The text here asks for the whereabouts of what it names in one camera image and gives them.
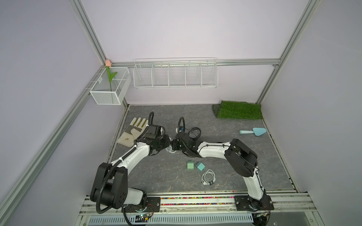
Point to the clear round pouch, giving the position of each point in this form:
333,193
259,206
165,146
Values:
170,149

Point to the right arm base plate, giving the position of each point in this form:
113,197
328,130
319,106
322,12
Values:
246,203

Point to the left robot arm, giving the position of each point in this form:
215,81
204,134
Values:
110,189

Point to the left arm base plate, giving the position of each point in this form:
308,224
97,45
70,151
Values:
149,204

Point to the artificial pink tulip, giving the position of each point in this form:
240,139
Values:
111,75

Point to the teal garden trowel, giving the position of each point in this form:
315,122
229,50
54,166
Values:
256,131

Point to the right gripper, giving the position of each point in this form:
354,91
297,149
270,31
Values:
173,144

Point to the white wire shelf basket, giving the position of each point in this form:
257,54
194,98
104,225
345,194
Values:
157,73

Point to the white mesh box basket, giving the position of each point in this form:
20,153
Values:
100,91

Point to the beige work glove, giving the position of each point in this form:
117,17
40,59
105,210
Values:
133,131

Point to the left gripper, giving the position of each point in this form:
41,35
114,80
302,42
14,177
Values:
167,142

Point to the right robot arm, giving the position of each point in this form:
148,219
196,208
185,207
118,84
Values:
241,158

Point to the green charger cube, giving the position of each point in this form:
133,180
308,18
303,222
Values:
190,165

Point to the green artificial grass mat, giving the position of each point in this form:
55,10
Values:
237,110

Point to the teal charger cube right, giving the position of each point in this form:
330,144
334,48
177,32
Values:
200,166

